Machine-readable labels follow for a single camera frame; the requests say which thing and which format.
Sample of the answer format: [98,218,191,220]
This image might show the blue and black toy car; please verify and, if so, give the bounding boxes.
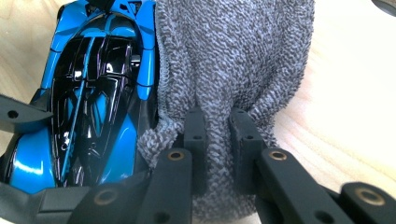
[0,0,163,195]

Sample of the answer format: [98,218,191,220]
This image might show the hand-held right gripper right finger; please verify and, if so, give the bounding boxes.
[228,107,269,195]

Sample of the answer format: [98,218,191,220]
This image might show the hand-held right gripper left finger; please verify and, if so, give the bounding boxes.
[182,106,208,195]

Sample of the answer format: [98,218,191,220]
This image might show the round grey table grommet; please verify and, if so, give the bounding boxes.
[371,0,396,17]

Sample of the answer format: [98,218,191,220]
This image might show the grey knitted cloth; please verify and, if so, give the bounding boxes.
[136,0,316,223]

